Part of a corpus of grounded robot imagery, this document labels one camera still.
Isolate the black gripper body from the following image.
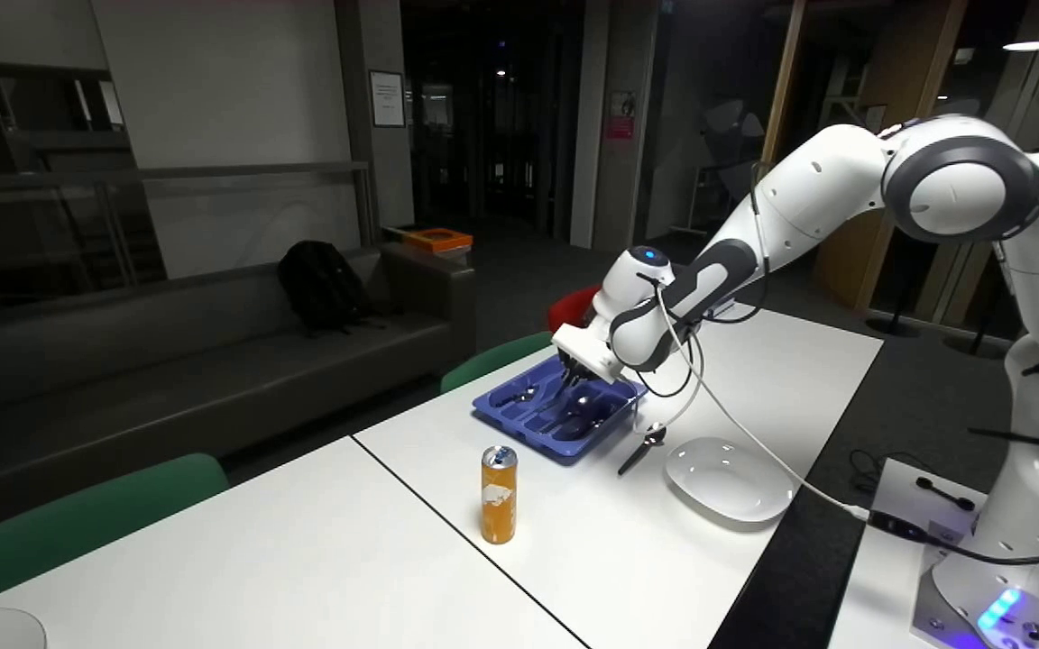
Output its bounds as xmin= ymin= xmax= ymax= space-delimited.
xmin=561 ymin=369 xmax=628 ymax=413

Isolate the shiny metal spoon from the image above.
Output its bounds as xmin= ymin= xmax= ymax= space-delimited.
xmin=499 ymin=383 xmax=543 ymax=426

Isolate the blue plastic cutlery tray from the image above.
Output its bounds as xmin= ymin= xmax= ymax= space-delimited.
xmin=469 ymin=351 xmax=653 ymax=468

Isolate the red chair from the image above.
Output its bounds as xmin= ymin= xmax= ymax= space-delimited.
xmin=545 ymin=286 xmax=603 ymax=339

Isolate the green chair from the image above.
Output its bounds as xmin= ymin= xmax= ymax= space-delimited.
xmin=0 ymin=450 xmax=230 ymax=621
xmin=436 ymin=329 xmax=562 ymax=395

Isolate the orange drink can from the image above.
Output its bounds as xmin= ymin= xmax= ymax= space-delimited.
xmin=475 ymin=442 xmax=521 ymax=547

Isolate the white square plate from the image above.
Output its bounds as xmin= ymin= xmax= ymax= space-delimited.
xmin=659 ymin=432 xmax=793 ymax=531

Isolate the bin with orange lid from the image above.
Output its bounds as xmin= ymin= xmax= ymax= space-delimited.
xmin=398 ymin=222 xmax=475 ymax=264

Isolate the black backpack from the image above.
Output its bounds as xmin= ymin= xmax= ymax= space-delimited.
xmin=273 ymin=237 xmax=372 ymax=335

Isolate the grey sofa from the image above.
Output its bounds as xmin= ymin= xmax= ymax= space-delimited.
xmin=0 ymin=244 xmax=480 ymax=533

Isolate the glass railing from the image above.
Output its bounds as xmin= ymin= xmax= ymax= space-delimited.
xmin=0 ymin=157 xmax=367 ymax=286

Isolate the metal spoon with black handle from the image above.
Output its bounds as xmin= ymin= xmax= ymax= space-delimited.
xmin=612 ymin=420 xmax=671 ymax=481

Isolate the red wall sign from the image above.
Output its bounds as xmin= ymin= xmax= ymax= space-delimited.
xmin=603 ymin=85 xmax=642 ymax=146

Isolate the robot cable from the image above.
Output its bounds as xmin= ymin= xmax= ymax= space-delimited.
xmin=612 ymin=303 xmax=1039 ymax=569

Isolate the framed wall notice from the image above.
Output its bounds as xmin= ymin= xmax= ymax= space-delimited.
xmin=367 ymin=68 xmax=408 ymax=131

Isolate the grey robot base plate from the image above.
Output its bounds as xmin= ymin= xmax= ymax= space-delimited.
xmin=912 ymin=514 xmax=1039 ymax=649

